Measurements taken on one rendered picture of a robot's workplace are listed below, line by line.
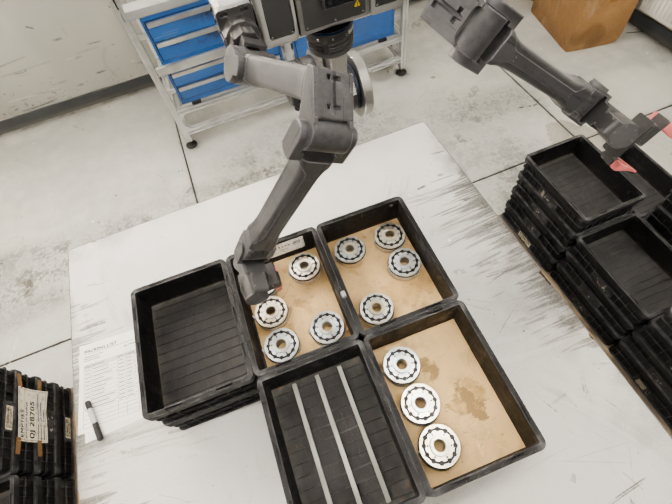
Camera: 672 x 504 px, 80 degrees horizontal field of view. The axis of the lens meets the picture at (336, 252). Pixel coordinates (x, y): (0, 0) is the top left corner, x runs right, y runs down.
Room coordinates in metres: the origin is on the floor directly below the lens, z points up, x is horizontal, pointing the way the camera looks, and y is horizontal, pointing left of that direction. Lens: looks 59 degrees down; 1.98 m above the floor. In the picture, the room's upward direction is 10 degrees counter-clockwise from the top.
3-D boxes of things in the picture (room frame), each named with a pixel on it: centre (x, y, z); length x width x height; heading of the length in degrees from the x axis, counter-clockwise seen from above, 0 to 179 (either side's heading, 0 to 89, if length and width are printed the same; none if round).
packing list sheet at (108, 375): (0.45, 0.81, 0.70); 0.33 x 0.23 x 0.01; 13
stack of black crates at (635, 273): (0.61, -1.19, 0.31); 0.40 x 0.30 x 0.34; 13
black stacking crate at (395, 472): (0.14, 0.08, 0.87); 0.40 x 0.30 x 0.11; 11
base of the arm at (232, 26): (0.95, 0.12, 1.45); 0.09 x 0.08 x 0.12; 103
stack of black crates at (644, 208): (1.09, -1.48, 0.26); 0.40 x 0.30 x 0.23; 13
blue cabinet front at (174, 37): (2.41, 0.46, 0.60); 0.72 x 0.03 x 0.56; 103
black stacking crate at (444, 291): (0.59, -0.13, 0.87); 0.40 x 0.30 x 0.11; 11
